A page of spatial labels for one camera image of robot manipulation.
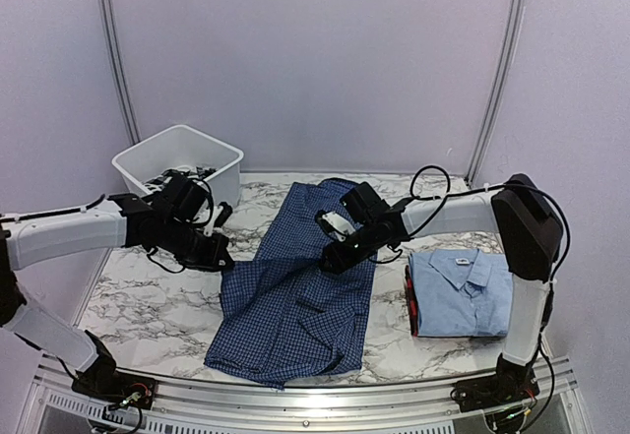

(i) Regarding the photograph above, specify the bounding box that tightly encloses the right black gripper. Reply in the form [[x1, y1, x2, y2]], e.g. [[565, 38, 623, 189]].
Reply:
[[318, 222, 381, 276]]

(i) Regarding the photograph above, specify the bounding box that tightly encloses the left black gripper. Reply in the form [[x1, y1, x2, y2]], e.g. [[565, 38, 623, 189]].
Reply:
[[159, 217, 232, 272]]

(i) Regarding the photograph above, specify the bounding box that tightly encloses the dark blue checked shirt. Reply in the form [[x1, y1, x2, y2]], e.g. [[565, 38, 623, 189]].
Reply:
[[204, 178, 376, 389]]

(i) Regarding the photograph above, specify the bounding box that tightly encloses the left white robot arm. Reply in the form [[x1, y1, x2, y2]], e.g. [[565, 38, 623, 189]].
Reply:
[[1, 173, 234, 400]]

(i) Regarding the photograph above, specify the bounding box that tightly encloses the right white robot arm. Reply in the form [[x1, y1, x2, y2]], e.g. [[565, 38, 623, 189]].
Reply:
[[315, 173, 570, 403]]

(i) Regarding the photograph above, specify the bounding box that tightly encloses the black white checked shirt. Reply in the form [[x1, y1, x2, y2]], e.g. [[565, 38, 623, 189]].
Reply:
[[144, 165, 217, 194]]

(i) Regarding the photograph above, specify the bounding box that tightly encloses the white plastic bin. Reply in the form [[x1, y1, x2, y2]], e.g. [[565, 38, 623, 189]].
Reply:
[[111, 125, 244, 207]]

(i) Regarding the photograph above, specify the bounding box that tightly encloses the red black plaid folded shirt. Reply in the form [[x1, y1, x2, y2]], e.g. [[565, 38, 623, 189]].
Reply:
[[405, 265, 420, 338]]

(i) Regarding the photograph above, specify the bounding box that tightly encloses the light blue folded shirt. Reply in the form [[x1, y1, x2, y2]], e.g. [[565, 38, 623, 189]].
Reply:
[[408, 249, 513, 338]]

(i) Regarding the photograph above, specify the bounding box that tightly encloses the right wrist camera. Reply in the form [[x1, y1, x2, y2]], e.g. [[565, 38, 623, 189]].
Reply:
[[315, 210, 355, 242]]

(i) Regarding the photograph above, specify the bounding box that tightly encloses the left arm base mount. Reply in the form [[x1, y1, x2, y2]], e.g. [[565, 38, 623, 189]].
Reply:
[[71, 355, 156, 409]]

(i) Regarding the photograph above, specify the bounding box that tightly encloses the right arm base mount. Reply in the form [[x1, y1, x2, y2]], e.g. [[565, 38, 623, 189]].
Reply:
[[450, 355, 539, 412]]

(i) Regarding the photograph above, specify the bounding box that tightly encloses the right corner wall post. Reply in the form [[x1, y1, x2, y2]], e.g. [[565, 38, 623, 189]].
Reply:
[[465, 0, 526, 185]]

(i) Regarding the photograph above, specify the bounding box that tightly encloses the aluminium front frame rail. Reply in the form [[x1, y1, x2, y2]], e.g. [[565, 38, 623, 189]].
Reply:
[[17, 355, 595, 433]]

